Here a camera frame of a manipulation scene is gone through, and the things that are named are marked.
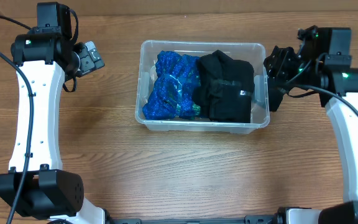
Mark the black garment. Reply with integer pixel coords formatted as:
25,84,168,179
267,78,287,112
192,50,255,123

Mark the clear plastic storage bin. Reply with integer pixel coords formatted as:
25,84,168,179
135,40,270,134

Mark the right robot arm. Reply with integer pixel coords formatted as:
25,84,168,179
264,26,358,223

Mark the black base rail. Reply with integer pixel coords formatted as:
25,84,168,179
106,215,274,224

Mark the sparkly blue knit garment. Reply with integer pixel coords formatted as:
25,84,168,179
142,51,201,120

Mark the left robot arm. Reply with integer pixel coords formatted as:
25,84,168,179
0,2,111,223

